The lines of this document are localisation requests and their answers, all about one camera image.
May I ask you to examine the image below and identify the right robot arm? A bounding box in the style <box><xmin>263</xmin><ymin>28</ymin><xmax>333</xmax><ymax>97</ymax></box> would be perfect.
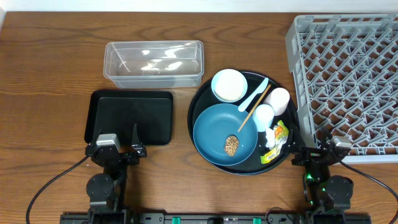
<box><xmin>288</xmin><ymin>124</ymin><xmax>354</xmax><ymax>223</ymax></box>

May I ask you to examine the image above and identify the light blue bowl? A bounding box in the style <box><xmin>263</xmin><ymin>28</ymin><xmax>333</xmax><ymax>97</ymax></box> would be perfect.
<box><xmin>211</xmin><ymin>69</ymin><xmax>248</xmax><ymax>103</ymax></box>

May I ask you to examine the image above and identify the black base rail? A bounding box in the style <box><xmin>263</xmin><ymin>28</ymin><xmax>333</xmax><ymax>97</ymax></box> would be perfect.
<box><xmin>59</xmin><ymin>212</ymin><xmax>373</xmax><ymax>224</ymax></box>

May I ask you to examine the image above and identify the grey dishwasher rack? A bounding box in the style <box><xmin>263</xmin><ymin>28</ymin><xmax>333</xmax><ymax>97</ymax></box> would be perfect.
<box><xmin>285</xmin><ymin>14</ymin><xmax>397</xmax><ymax>164</ymax></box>

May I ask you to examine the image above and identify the clear plastic bin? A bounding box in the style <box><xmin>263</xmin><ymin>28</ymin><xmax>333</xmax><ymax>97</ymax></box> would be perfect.
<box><xmin>103</xmin><ymin>40</ymin><xmax>205</xmax><ymax>89</ymax></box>

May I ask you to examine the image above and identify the black rectangular tray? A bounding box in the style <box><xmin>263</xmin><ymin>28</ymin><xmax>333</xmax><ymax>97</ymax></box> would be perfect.
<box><xmin>84</xmin><ymin>90</ymin><xmax>174</xmax><ymax>146</ymax></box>

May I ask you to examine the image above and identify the light blue cup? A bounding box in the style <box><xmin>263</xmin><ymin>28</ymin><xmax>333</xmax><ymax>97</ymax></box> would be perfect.
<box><xmin>252</xmin><ymin>104</ymin><xmax>274</xmax><ymax>133</ymax></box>

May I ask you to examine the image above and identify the yellow snack wrapper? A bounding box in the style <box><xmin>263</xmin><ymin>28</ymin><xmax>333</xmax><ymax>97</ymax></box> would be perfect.
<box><xmin>261</xmin><ymin>120</ymin><xmax>289</xmax><ymax>164</ymax></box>

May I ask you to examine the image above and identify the light blue plastic knife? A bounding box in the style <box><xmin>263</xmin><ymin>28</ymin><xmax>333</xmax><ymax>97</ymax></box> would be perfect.
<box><xmin>238</xmin><ymin>78</ymin><xmax>269</xmax><ymax>112</ymax></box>

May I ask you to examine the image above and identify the wooden chopstick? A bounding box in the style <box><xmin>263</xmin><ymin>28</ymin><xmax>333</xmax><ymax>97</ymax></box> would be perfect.
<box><xmin>238</xmin><ymin>84</ymin><xmax>271</xmax><ymax>132</ymax></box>

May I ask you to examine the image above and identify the brown mushroom food scrap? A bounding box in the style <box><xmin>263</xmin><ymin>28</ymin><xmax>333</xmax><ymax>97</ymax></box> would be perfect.
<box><xmin>224</xmin><ymin>135</ymin><xmax>239</xmax><ymax>156</ymax></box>

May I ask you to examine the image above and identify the blue plate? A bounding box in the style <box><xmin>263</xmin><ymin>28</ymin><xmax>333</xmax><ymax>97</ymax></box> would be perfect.
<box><xmin>193</xmin><ymin>103</ymin><xmax>258</xmax><ymax>166</ymax></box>

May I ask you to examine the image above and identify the white tissue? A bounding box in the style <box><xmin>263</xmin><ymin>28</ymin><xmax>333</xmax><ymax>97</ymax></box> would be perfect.
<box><xmin>266</xmin><ymin>128</ymin><xmax>275</xmax><ymax>149</ymax></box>

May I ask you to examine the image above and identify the black round tray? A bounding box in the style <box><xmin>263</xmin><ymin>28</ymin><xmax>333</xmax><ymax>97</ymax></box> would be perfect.
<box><xmin>187</xmin><ymin>79</ymin><xmax>290</xmax><ymax>175</ymax></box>

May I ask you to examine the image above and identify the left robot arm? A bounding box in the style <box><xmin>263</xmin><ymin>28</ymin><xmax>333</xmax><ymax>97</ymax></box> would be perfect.
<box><xmin>85</xmin><ymin>125</ymin><xmax>147</xmax><ymax>224</ymax></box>

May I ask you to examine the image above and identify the pink cup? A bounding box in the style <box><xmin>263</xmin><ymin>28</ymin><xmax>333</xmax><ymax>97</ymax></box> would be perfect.
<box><xmin>264</xmin><ymin>88</ymin><xmax>290</xmax><ymax>116</ymax></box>

